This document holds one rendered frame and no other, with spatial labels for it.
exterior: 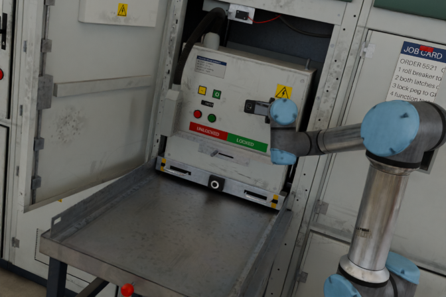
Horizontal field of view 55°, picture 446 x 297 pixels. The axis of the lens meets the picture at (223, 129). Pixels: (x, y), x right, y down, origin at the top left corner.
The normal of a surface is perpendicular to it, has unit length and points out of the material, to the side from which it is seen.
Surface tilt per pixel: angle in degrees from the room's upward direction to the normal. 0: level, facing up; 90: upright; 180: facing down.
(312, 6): 90
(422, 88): 90
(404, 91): 90
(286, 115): 75
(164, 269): 0
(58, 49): 90
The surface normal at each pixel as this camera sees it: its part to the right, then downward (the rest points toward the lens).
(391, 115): -0.81, -0.10
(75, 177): 0.86, 0.30
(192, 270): 0.19, -0.94
